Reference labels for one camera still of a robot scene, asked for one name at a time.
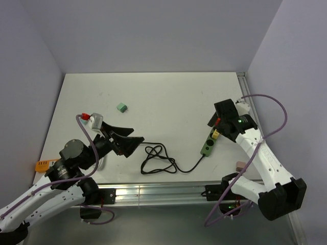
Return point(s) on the green plug adapter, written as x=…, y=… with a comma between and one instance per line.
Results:
x=122, y=107

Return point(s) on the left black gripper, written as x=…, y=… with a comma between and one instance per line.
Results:
x=126, y=145

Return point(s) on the aluminium mounting rail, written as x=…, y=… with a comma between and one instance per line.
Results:
x=159, y=194

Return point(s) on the pink plug adapter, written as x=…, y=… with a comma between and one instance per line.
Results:
x=240, y=166

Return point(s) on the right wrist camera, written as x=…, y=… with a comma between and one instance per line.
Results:
x=242, y=107

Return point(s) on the aluminium side frame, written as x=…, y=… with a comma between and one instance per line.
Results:
x=293, y=218

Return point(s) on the yellow plug adapter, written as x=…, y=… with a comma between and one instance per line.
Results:
x=215, y=134

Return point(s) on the green power strip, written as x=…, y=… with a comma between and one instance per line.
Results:
x=208, y=145

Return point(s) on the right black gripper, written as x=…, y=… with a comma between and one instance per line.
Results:
x=218, y=127

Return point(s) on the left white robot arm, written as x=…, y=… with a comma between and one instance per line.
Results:
x=64, y=184

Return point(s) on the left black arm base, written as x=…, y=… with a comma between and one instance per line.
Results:
x=104, y=196

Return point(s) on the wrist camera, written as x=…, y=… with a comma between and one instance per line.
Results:
x=242, y=107
x=92, y=121

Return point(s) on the orange power strip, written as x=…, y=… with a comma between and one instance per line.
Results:
x=43, y=166

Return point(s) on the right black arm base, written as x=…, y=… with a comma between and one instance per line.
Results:
x=214, y=191

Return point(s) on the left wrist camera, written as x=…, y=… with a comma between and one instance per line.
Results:
x=92, y=121

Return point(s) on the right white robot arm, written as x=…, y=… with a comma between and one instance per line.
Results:
x=279, y=193

